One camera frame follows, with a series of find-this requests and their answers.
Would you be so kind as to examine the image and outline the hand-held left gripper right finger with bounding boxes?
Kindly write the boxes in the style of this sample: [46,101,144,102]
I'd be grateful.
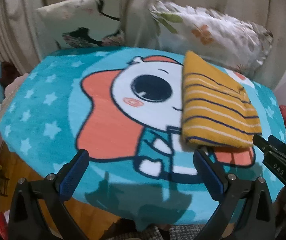
[193,149,277,240]

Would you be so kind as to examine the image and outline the black metal rack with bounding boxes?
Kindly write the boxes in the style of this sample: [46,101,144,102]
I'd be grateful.
[0,164,10,196]

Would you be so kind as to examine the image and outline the dark brown plush toy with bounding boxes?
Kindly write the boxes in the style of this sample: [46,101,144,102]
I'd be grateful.
[0,62,21,88]

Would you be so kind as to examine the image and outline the leaf print white pillow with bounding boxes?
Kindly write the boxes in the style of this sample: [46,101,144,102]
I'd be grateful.
[149,0,274,77]

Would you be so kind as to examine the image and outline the teal star cartoon blanket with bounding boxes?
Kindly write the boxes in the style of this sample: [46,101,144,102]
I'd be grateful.
[0,46,286,232]

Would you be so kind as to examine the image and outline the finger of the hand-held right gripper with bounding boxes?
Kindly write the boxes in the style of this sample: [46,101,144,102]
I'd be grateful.
[268,135,286,161]
[252,134,269,156]

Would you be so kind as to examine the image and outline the red bag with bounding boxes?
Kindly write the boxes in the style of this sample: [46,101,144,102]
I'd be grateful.
[0,212,11,240]

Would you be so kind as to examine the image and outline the yellow striped small shirt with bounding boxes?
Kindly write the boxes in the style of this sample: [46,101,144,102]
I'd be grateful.
[180,50,263,148]

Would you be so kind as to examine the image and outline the grey checked cloth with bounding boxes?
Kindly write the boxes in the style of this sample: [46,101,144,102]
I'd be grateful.
[135,224,210,240]

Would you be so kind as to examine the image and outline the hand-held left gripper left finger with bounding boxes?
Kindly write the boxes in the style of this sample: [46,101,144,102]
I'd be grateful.
[8,149,90,240]

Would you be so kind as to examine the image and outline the beige curtain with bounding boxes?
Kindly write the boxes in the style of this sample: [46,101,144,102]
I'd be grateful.
[0,0,286,90]

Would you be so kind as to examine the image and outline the tree print cream pillow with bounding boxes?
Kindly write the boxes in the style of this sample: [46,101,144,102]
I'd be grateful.
[36,0,126,50]

